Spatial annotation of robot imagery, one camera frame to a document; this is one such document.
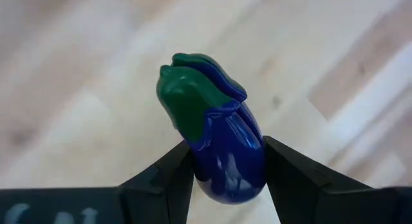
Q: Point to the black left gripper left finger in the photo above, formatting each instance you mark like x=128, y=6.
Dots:
x=164, y=192

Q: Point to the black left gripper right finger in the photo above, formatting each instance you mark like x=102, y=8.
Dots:
x=296, y=185

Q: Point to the purple toy eggplant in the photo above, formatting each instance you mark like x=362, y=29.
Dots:
x=225, y=153

